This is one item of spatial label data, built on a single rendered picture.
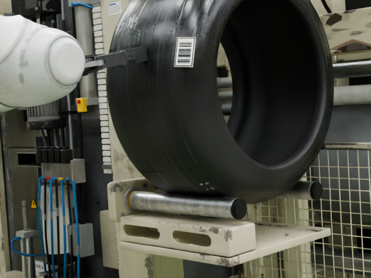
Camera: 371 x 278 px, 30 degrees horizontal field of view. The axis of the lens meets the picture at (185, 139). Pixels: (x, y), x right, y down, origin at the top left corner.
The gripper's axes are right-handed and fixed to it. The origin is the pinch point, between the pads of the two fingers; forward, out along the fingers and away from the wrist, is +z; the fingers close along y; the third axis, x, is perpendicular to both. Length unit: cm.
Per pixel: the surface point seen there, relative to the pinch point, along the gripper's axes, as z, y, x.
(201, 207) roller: 10.0, -2.6, 34.5
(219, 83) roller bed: 62, 34, 14
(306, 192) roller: 38, -10, 39
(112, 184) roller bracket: 7.2, 23.3, 29.8
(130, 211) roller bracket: 10.3, 22.5, 37.4
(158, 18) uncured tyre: 7.6, -1.5, -6.6
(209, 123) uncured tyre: 7.4, -11.3, 15.7
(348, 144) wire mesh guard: 59, -9, 32
